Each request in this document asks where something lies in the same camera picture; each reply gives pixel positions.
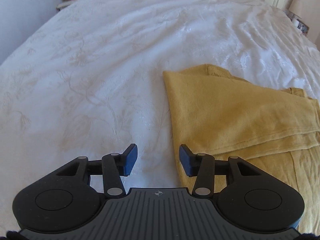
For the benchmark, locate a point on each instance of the left cream nightstand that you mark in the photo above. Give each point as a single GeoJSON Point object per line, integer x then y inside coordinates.
{"type": "Point", "coordinates": [64, 4]}

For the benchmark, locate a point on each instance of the right wooden photo frame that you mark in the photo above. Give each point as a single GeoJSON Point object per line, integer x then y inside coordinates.
{"type": "Point", "coordinates": [303, 28]}

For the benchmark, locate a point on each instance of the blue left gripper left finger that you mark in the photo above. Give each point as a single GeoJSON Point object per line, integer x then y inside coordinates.
{"type": "Point", "coordinates": [122, 163]}

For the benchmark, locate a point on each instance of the yellow knit sweater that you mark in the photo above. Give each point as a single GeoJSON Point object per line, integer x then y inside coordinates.
{"type": "Point", "coordinates": [216, 113]}

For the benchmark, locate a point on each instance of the right white table lamp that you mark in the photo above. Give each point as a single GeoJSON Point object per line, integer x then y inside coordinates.
{"type": "Point", "coordinates": [295, 9]}

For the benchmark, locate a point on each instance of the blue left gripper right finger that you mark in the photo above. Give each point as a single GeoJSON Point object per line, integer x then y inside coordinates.
{"type": "Point", "coordinates": [195, 165]}

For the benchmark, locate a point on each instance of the white floral bedspread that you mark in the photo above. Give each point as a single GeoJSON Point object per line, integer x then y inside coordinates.
{"type": "Point", "coordinates": [90, 81]}

